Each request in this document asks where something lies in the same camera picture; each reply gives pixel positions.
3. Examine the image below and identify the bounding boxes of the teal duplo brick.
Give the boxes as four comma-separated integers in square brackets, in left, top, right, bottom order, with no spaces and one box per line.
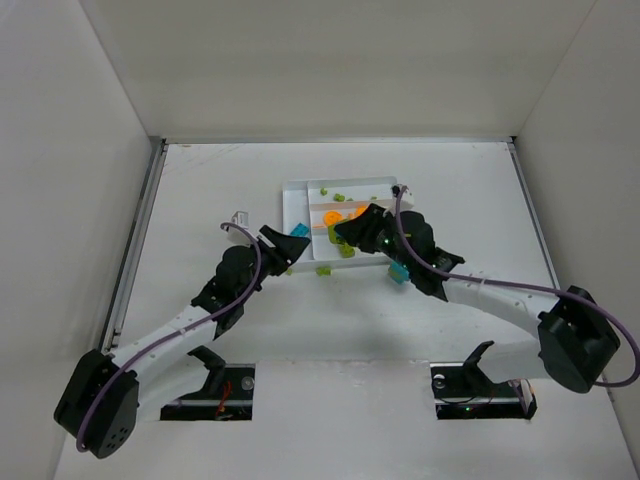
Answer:
[290,223,310,238]

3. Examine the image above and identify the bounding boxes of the small green lego pieces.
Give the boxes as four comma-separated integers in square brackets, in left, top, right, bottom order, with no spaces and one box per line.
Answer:
[282,182,388,273]

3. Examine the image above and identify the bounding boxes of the green duplo brick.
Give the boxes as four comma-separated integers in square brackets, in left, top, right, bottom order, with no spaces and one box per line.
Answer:
[337,242,355,259]

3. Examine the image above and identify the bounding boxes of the teal and green duplo stack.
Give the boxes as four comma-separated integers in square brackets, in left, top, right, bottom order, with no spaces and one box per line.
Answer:
[388,262,409,285]

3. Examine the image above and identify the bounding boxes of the orange lego pieces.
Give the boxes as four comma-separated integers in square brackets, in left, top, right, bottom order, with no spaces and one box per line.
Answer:
[310,202,369,230]

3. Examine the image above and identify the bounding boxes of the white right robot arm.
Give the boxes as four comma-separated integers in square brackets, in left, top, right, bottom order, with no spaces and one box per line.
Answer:
[333,204,620,394]

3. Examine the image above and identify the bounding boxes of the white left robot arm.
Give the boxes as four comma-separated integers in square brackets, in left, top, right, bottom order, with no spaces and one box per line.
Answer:
[54,222,311,459]

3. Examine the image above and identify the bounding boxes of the white divided tray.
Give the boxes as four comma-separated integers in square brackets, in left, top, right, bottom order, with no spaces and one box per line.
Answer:
[282,176,398,273]

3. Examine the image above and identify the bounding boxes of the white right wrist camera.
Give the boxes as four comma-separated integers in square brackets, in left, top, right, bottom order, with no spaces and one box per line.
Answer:
[391,184,415,212]

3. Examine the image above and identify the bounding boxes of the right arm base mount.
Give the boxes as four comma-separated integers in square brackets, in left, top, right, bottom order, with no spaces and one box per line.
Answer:
[430,341,538,420]

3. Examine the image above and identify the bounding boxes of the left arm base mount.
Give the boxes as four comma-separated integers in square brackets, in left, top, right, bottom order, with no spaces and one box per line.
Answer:
[159,346,256,422]

